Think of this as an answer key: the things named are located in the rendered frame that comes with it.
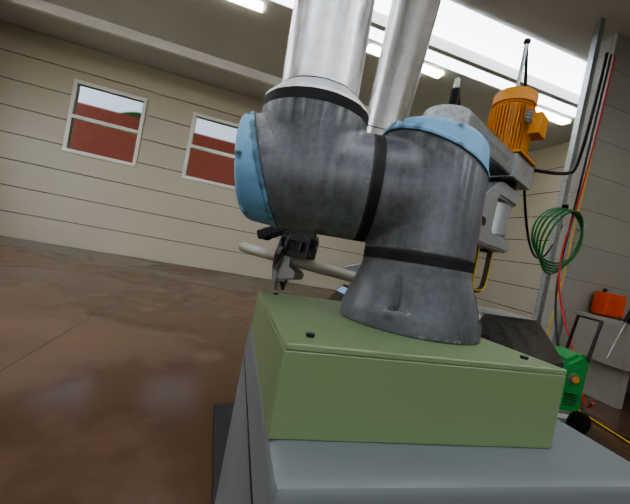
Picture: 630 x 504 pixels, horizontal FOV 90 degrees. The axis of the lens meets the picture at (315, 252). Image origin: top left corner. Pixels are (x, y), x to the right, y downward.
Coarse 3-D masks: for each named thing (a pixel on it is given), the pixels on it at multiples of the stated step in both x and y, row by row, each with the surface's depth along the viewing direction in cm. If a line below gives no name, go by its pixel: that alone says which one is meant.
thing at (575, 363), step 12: (576, 324) 257; (600, 324) 237; (564, 348) 254; (564, 360) 239; (576, 360) 236; (588, 360) 237; (576, 372) 235; (564, 384) 235; (576, 384) 235; (564, 396) 235; (576, 396) 236; (564, 408) 236; (576, 408) 236; (564, 420) 235; (576, 420) 232; (588, 420) 232
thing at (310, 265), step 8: (240, 248) 94; (248, 248) 88; (256, 248) 86; (264, 248) 85; (264, 256) 84; (272, 256) 82; (296, 264) 80; (304, 264) 80; (312, 264) 80; (320, 264) 80; (328, 264) 81; (320, 272) 80; (328, 272) 80; (336, 272) 81; (344, 272) 82; (352, 272) 83
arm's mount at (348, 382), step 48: (288, 336) 27; (336, 336) 30; (384, 336) 34; (288, 384) 25; (336, 384) 26; (384, 384) 28; (432, 384) 29; (480, 384) 30; (528, 384) 32; (288, 432) 26; (336, 432) 27; (384, 432) 28; (432, 432) 29; (480, 432) 30; (528, 432) 32
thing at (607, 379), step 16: (592, 320) 329; (608, 320) 315; (560, 336) 357; (576, 336) 341; (592, 336) 326; (608, 336) 313; (624, 336) 300; (624, 352) 298; (592, 368) 332; (608, 368) 319; (624, 368) 298; (592, 384) 329; (608, 384) 316; (624, 384) 308; (608, 400) 314
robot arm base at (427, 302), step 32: (384, 256) 40; (416, 256) 38; (352, 288) 43; (384, 288) 38; (416, 288) 37; (448, 288) 37; (352, 320) 40; (384, 320) 37; (416, 320) 36; (448, 320) 36
